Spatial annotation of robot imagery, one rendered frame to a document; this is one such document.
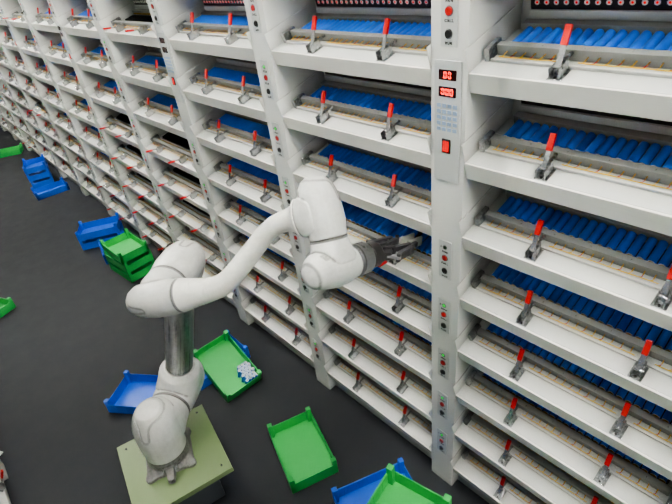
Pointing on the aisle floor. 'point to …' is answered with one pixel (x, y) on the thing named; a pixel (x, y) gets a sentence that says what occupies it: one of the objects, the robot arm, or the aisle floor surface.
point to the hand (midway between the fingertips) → (410, 241)
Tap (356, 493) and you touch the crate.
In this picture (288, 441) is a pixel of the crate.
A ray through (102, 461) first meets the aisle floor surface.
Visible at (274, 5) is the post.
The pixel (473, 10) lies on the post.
